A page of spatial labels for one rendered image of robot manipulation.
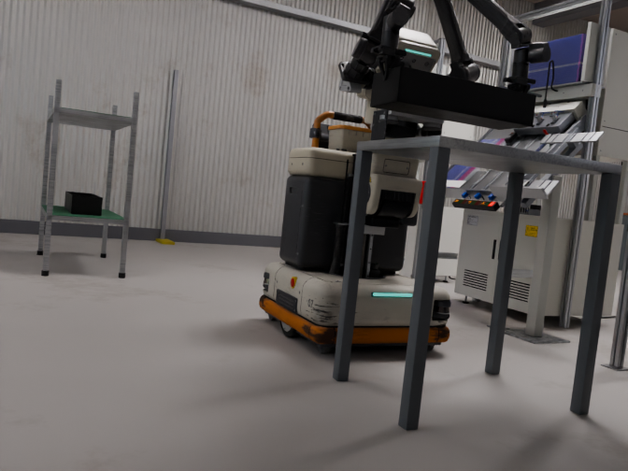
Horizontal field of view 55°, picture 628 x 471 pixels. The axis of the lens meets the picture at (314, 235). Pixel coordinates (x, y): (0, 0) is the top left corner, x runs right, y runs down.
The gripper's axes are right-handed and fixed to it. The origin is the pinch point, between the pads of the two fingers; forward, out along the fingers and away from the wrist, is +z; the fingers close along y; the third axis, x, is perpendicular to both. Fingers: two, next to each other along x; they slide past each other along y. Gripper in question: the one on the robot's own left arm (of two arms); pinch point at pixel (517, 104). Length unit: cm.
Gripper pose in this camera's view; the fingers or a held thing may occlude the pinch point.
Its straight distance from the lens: 237.7
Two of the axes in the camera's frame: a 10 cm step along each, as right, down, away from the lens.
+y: 9.0, 0.6, 4.2
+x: -4.2, -0.8, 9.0
